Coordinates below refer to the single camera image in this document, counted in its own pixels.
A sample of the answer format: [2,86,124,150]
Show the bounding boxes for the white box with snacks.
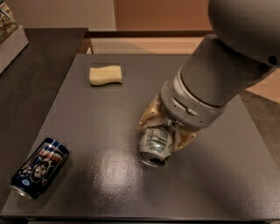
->
[0,0,29,74]

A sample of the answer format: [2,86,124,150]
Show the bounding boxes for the dark side table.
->
[0,28,88,210]

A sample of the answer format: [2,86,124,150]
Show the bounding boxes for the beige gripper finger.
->
[137,94,174,130]
[168,122,199,151]

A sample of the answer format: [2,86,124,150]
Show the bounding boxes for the blue Pepsi soda can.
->
[10,137,69,200]

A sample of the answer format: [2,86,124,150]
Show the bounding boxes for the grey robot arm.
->
[138,0,280,151]

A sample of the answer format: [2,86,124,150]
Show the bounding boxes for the silver 7up soda can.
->
[139,126,174,166]

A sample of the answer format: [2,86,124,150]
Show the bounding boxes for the yellow sponge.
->
[89,65,123,86]

